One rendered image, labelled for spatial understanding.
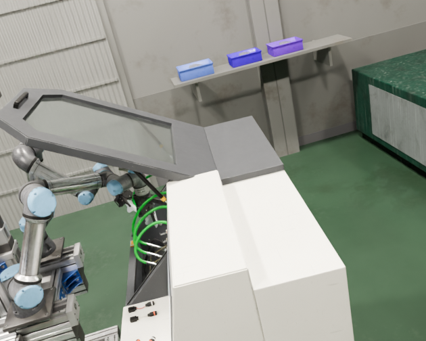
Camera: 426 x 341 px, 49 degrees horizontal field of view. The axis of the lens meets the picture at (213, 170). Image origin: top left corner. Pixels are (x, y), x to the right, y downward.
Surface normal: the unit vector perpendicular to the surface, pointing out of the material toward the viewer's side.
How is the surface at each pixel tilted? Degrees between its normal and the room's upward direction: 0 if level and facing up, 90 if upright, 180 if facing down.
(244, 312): 90
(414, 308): 0
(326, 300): 90
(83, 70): 90
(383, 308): 0
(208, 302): 90
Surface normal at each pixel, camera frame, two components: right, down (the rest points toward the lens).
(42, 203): 0.64, 0.07
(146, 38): 0.20, 0.38
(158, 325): -0.21, -0.88
